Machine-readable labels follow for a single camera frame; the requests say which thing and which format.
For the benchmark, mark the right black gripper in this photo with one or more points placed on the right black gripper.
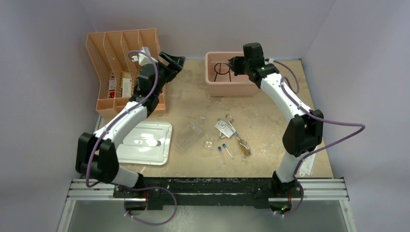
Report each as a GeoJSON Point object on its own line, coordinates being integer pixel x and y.
{"type": "Point", "coordinates": [235, 64]}

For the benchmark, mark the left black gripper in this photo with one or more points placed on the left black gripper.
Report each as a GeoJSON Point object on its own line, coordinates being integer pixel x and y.
{"type": "Point", "coordinates": [175, 65]}

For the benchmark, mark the metal crucible tongs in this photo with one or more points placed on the metal crucible tongs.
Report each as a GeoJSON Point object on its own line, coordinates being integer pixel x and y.
{"type": "Point", "coordinates": [229, 121]}

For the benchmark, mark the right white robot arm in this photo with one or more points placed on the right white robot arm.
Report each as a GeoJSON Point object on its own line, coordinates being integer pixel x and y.
{"type": "Point", "coordinates": [305, 126]}

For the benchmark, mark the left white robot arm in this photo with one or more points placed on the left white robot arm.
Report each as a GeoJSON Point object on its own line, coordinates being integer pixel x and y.
{"type": "Point", "coordinates": [96, 156]}

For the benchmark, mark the pink plastic bin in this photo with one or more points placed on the pink plastic bin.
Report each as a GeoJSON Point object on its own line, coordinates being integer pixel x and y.
{"type": "Point", "coordinates": [239, 86]}

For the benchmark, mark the white red box in organizer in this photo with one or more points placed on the white red box in organizer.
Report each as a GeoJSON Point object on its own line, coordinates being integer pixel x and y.
{"type": "Point", "coordinates": [123, 89]}

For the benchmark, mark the peach slotted file organizer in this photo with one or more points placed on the peach slotted file organizer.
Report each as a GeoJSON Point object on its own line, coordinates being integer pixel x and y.
{"type": "Point", "coordinates": [108, 52]}

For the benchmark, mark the clear plastic well plate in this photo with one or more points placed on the clear plastic well plate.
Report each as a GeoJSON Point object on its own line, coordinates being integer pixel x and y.
{"type": "Point", "coordinates": [185, 138]}

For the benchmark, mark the test tube blue cap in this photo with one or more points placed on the test tube blue cap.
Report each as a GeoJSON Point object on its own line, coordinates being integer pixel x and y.
{"type": "Point", "coordinates": [227, 150]}
{"type": "Point", "coordinates": [221, 154]}

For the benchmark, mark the brown test tube brush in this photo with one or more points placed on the brown test tube brush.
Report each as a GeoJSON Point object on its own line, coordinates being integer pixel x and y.
{"type": "Point", "coordinates": [245, 147]}

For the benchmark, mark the small clear glass dish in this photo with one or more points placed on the small clear glass dish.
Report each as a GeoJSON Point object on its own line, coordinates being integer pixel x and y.
{"type": "Point", "coordinates": [208, 143]}

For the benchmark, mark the white instruction sheet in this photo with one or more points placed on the white instruction sheet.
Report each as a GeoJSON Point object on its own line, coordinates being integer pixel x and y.
{"type": "Point", "coordinates": [306, 168]}

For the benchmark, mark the black wire tripod stand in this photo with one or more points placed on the black wire tripod stand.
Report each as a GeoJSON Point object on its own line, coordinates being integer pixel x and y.
{"type": "Point", "coordinates": [222, 69]}

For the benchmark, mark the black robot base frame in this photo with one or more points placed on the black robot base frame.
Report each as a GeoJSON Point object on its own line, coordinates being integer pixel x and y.
{"type": "Point", "coordinates": [260, 193]}

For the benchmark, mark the aluminium rail frame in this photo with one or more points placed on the aluminium rail frame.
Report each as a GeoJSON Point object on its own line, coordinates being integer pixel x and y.
{"type": "Point", "coordinates": [322, 207]}

